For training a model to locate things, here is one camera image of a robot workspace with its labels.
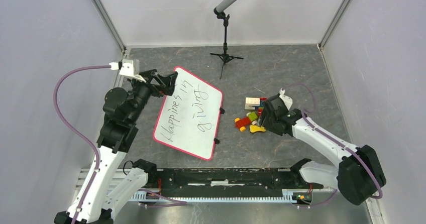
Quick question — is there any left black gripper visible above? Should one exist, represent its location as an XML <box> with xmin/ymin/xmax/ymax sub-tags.
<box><xmin>128</xmin><ymin>69</ymin><xmax>177</xmax><ymax>124</ymax></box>

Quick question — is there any yellow bone shaped eraser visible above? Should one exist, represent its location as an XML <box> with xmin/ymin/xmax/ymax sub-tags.
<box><xmin>249</xmin><ymin>125</ymin><xmax>266</xmax><ymax>133</ymax></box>

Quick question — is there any pink framed whiteboard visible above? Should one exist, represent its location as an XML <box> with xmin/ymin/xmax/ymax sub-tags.
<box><xmin>153</xmin><ymin>66</ymin><xmax>224</xmax><ymax>161</ymax></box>

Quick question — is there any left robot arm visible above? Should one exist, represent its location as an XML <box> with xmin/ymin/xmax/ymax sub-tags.
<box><xmin>54</xmin><ymin>69</ymin><xmax>178</xmax><ymax>223</ymax></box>

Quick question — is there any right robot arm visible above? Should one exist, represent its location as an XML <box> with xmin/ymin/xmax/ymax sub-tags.
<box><xmin>259</xmin><ymin>93</ymin><xmax>386</xmax><ymax>205</ymax></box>

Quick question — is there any blue toy brick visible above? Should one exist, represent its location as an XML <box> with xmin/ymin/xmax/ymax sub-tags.
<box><xmin>257</xmin><ymin>106</ymin><xmax>264</xmax><ymax>115</ymax></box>

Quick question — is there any cream toy brick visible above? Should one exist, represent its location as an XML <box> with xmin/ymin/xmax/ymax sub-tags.
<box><xmin>244</xmin><ymin>97</ymin><xmax>261</xmax><ymax>110</ymax></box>

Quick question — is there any red toy car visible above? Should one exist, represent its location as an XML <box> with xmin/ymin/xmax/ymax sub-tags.
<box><xmin>234</xmin><ymin>112</ymin><xmax>258</xmax><ymax>132</ymax></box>

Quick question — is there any black microphone tripod stand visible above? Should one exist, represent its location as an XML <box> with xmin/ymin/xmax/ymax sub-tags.
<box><xmin>210</xmin><ymin>8</ymin><xmax>244</xmax><ymax>79</ymax></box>

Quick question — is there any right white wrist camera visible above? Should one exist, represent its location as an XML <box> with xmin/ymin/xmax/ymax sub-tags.
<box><xmin>279</xmin><ymin>88</ymin><xmax>293</xmax><ymax>110</ymax></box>

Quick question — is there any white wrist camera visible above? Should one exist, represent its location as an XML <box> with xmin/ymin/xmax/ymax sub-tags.
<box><xmin>109</xmin><ymin>59</ymin><xmax>146</xmax><ymax>82</ymax></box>
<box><xmin>279</xmin><ymin>88</ymin><xmax>293</xmax><ymax>110</ymax></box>

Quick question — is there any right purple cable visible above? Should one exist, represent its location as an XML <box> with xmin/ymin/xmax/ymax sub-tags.
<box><xmin>283</xmin><ymin>83</ymin><xmax>383</xmax><ymax>200</ymax></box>

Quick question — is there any purple cable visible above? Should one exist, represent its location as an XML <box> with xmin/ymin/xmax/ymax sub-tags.
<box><xmin>53</xmin><ymin>65</ymin><xmax>112</xmax><ymax>224</ymax></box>
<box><xmin>283</xmin><ymin>83</ymin><xmax>383</xmax><ymax>200</ymax></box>

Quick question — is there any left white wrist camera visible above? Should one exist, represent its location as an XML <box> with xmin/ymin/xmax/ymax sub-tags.
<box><xmin>109</xmin><ymin>59</ymin><xmax>146</xmax><ymax>82</ymax></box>

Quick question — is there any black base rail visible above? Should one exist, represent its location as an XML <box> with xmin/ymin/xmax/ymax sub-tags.
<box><xmin>144</xmin><ymin>168</ymin><xmax>323</xmax><ymax>198</ymax></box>

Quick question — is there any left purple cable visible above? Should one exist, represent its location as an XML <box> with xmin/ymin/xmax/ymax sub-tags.
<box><xmin>53</xmin><ymin>65</ymin><xmax>112</xmax><ymax>224</ymax></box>

